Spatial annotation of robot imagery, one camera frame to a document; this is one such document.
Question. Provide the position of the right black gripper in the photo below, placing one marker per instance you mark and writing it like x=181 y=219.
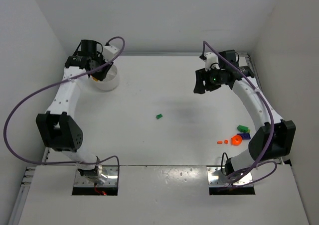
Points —
x=204 y=78

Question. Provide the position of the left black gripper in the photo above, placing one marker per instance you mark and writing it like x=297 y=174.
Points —
x=100 y=73

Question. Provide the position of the dark green lego brick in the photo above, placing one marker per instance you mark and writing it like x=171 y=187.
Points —
x=243 y=129

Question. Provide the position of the orange round lego piece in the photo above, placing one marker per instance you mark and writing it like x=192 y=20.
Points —
x=236 y=140

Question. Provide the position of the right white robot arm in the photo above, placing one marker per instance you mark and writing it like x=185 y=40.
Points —
x=274 y=136

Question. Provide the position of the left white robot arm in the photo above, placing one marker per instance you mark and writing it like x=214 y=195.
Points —
x=57 y=126

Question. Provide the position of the white divided round container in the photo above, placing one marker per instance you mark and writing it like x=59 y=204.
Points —
x=110 y=82

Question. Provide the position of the blue lego brick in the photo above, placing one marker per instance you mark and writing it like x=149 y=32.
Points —
x=244 y=136

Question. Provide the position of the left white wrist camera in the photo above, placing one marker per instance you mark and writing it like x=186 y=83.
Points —
x=109 y=52

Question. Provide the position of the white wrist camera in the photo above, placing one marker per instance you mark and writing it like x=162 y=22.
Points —
x=109 y=52
x=211 y=61

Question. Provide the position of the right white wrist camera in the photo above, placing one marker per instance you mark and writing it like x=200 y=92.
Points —
x=211 y=61

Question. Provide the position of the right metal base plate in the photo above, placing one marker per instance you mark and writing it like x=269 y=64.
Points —
x=216 y=179

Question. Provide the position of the metal base plate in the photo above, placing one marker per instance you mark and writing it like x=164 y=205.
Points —
x=102 y=176
x=216 y=179

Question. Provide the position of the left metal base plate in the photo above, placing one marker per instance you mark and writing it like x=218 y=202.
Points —
x=102 y=176

